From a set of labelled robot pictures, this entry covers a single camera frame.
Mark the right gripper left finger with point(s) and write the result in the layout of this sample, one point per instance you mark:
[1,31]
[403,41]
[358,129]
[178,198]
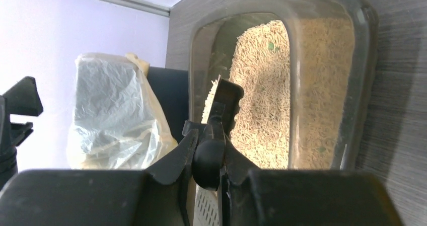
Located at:
[154,196]

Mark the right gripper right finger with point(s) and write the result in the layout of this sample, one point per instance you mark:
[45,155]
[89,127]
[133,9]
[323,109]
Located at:
[253,196]

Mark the beige cat litter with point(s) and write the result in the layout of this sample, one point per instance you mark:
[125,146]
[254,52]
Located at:
[261,66]

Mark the black litter scoop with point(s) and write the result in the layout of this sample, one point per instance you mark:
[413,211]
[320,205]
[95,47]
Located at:
[209,159]

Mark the litter clump in scoop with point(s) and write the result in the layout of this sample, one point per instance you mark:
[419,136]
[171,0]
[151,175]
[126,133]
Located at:
[209,100]

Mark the brown plastic litter box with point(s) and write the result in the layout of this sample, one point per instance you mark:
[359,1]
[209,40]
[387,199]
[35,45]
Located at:
[214,38]

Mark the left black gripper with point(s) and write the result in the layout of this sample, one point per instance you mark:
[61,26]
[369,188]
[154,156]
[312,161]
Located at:
[21,99]

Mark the translucent white bin liner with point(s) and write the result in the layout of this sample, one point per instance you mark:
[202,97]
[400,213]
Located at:
[118,122]

